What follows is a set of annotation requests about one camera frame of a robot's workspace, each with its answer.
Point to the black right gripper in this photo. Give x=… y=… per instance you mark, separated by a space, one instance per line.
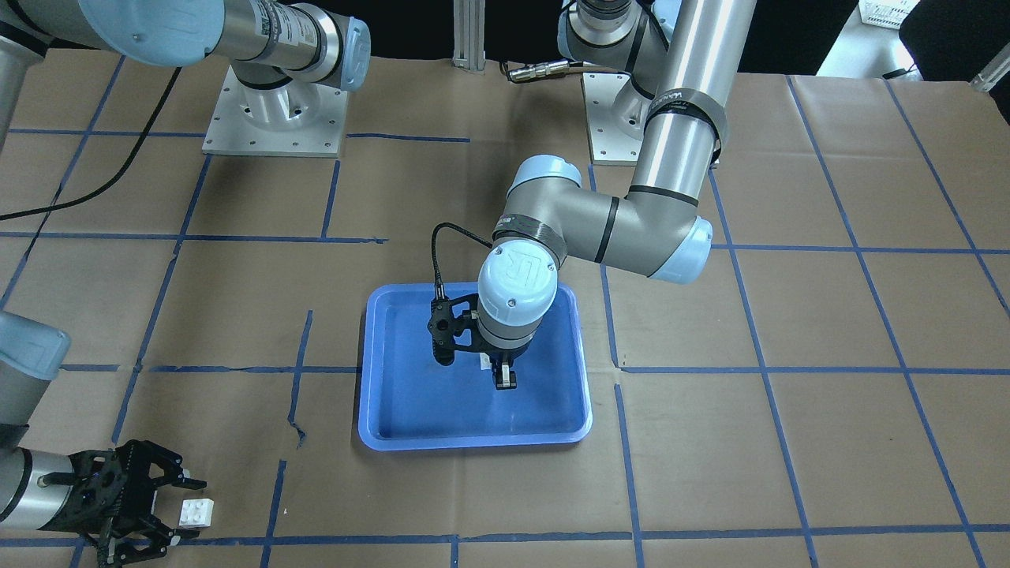
x=136 y=467

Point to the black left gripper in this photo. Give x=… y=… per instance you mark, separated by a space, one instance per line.
x=500 y=353

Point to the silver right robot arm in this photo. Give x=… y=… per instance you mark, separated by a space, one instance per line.
x=292 y=60

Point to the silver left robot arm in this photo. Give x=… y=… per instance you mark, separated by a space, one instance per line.
x=687 y=70

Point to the blue plastic tray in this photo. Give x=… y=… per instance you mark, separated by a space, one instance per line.
x=410 y=402

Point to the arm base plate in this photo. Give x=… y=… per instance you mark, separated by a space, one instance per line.
x=617 y=115
x=262 y=113

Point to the aluminium frame post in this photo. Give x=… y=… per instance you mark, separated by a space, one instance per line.
x=468 y=18

